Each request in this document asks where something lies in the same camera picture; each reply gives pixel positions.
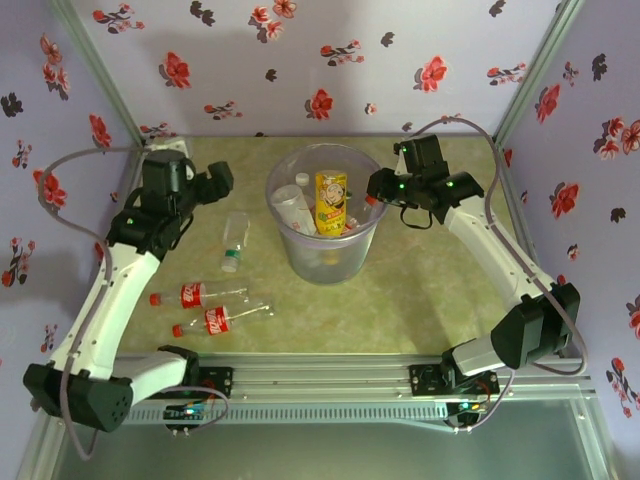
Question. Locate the clear bottle red cola label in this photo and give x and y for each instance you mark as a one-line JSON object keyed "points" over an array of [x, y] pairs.
{"points": [[370, 200]]}

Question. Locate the red label white cap bottle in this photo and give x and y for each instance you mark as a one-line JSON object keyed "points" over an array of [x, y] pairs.
{"points": [[351, 223]]}

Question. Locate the clear bottle green white cap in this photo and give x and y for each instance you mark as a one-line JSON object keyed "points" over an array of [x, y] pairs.
{"points": [[235, 240]]}

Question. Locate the yellow plastic bottle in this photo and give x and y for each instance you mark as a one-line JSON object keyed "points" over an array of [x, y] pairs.
{"points": [[331, 202]]}

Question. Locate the clear bottle red white label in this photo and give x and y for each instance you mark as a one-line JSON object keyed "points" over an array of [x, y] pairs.
{"points": [[292, 207]]}

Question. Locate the translucent purple plastic bin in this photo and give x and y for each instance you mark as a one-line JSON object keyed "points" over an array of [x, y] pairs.
{"points": [[325, 260]]}

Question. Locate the red cap cola bottle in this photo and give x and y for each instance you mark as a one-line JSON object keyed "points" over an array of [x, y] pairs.
{"points": [[195, 295], [217, 320]]}

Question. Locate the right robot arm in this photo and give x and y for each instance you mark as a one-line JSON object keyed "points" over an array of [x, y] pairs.
{"points": [[500, 260]]}

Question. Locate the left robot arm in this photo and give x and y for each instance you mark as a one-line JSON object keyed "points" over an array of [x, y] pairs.
{"points": [[100, 310]]}

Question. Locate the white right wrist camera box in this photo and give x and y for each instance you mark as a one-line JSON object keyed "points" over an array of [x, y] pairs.
{"points": [[401, 161]]}

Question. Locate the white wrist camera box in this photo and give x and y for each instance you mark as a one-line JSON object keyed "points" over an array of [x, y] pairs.
{"points": [[401, 161], [167, 146]]}

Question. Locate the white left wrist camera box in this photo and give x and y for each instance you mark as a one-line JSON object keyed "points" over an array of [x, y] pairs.
{"points": [[167, 146]]}

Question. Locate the aluminium corner post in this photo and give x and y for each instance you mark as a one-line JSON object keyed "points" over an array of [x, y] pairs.
{"points": [[536, 75], [102, 75]]}

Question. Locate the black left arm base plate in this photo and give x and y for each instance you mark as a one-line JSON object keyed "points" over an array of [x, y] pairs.
{"points": [[220, 382]]}

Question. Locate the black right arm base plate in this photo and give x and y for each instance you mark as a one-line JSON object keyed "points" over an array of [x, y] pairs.
{"points": [[425, 380]]}

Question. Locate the aluminium front frame rail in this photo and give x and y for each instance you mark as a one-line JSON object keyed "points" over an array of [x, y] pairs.
{"points": [[320, 380]]}

